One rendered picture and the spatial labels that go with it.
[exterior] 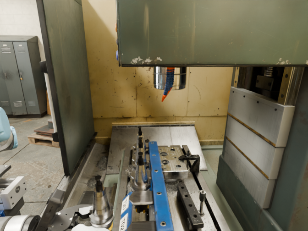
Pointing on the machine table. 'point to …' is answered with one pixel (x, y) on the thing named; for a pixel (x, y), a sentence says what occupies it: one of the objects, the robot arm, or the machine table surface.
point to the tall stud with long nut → (201, 201)
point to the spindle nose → (159, 83)
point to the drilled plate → (180, 173)
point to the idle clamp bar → (193, 217)
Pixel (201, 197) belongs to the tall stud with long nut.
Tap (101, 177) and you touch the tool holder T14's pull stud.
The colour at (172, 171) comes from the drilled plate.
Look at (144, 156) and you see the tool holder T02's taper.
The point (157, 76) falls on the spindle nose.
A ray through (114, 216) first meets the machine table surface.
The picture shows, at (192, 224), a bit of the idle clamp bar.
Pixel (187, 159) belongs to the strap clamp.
